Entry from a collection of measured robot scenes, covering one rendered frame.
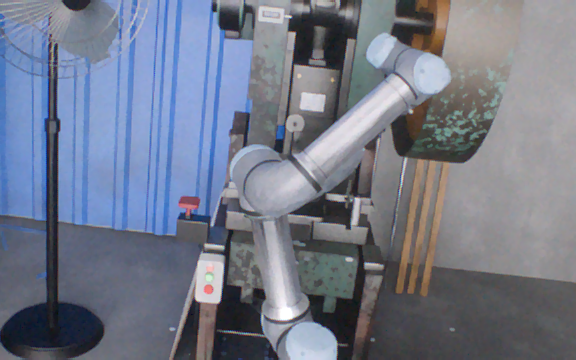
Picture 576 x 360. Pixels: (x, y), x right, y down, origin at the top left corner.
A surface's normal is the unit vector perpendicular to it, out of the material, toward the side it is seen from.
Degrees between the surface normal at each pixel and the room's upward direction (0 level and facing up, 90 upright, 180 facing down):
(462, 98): 109
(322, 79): 90
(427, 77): 90
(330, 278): 90
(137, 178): 90
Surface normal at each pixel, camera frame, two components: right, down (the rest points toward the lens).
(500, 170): -0.02, 0.33
